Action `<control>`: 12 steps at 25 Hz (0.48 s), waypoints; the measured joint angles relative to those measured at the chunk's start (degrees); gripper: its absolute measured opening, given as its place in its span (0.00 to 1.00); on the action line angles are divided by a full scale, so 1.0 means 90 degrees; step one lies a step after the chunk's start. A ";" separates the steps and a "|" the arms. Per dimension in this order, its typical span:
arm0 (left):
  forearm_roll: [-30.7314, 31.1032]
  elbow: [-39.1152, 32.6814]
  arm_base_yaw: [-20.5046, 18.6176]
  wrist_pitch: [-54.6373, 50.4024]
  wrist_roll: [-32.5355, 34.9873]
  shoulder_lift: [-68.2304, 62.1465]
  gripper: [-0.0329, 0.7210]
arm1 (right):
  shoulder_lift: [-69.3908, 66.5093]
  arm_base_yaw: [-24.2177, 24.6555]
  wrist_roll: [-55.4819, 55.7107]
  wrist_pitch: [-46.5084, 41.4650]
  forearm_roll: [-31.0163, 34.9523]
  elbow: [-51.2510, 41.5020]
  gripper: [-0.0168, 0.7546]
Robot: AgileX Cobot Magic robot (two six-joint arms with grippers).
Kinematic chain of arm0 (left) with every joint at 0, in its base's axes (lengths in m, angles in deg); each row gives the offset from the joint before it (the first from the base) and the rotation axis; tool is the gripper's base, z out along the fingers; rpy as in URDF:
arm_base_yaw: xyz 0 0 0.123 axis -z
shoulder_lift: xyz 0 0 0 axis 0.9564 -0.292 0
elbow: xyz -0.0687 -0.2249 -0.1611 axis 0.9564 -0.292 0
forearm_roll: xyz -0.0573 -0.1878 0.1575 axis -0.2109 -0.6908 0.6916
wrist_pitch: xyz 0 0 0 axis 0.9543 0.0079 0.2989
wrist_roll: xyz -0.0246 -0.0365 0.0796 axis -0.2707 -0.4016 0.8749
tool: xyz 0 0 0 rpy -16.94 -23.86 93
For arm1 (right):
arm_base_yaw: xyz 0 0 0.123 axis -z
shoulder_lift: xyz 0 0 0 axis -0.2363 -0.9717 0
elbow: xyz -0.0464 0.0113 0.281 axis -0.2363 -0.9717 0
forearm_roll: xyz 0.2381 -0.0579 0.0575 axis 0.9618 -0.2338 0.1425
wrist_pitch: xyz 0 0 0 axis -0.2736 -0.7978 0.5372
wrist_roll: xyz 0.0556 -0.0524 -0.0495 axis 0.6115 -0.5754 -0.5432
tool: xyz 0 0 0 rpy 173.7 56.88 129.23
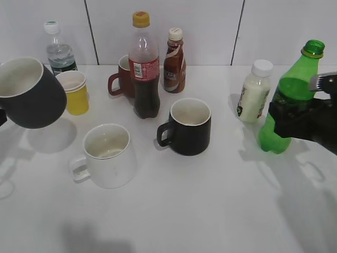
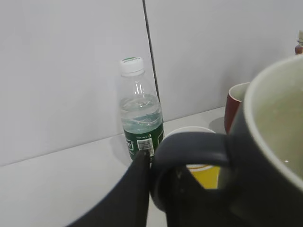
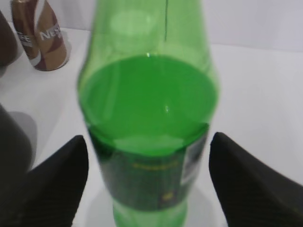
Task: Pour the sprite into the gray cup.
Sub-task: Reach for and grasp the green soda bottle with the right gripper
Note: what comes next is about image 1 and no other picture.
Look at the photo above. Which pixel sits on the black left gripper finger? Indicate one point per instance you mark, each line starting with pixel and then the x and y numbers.
pixel 3 116

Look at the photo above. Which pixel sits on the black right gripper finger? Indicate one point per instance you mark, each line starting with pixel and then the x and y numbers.
pixel 316 124
pixel 325 82

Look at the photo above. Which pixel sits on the green sprite bottle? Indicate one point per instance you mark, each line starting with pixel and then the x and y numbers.
pixel 293 92

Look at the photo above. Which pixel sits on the dark gray mug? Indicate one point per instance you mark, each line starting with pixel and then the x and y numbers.
pixel 31 95

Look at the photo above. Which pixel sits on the yellow paper cup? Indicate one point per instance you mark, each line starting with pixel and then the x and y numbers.
pixel 74 84

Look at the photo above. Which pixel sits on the white milk bottle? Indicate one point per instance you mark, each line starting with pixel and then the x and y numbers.
pixel 255 90

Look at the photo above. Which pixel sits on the clear water bottle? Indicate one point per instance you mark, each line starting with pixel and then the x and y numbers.
pixel 59 53

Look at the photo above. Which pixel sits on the white mug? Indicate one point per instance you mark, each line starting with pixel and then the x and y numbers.
pixel 108 157

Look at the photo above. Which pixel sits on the red mug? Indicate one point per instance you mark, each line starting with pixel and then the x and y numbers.
pixel 123 75

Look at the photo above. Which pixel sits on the black mug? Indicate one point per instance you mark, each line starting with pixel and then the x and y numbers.
pixel 188 129

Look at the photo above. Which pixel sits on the brown coffee drink bottle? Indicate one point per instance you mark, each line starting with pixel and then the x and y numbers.
pixel 174 63

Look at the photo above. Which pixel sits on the cola bottle yellow cap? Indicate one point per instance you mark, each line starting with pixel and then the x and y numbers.
pixel 144 61

